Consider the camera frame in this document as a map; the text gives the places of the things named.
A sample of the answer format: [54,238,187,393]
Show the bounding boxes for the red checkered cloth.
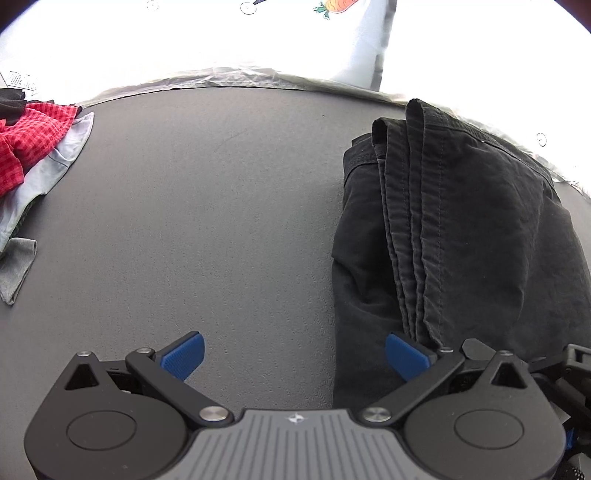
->
[0,102,78,198]

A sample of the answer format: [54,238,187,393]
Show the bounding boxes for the black pants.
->
[331,98,591,411]

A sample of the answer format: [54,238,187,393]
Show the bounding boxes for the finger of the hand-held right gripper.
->
[463,338,591,384]

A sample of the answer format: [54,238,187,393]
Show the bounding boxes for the grey knit cloth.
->
[0,237,39,306]

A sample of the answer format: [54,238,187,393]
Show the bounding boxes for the dark black garment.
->
[0,88,84,126]

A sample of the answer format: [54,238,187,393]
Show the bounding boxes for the white printed sheet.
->
[0,0,591,200]

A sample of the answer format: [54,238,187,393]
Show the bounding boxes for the light grey cloth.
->
[0,112,95,254]

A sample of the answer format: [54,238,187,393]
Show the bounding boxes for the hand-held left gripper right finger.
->
[359,333,542,424]

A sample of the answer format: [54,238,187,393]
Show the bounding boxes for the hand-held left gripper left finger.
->
[60,331,234,425]

